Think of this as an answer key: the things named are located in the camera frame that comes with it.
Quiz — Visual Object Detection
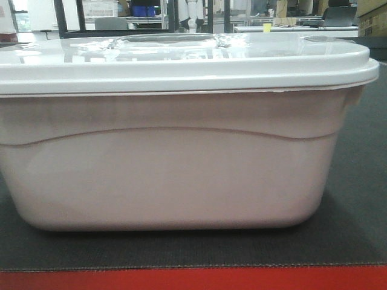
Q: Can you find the white plastic storage bin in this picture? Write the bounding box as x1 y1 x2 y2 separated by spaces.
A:
1 85 363 231

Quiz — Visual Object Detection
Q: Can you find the white bin lid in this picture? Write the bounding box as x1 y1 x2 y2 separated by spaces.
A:
1 32 379 98

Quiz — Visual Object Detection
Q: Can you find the blue bin on far shelf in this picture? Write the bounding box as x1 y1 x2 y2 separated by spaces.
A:
131 6 155 18

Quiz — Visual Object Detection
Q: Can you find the yellow cup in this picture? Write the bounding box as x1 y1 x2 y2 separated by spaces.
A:
263 23 272 33

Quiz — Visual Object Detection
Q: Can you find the white perforated crate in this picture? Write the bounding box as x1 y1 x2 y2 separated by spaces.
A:
82 0 118 19

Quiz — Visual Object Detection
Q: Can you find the white long table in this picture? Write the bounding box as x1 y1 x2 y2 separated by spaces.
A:
233 25 358 34

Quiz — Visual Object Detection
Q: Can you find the cardboard box stack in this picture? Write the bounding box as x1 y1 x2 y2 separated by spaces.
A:
357 0 386 37

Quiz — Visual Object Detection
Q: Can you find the black metal frame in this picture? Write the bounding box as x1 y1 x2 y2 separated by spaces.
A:
54 1 230 39

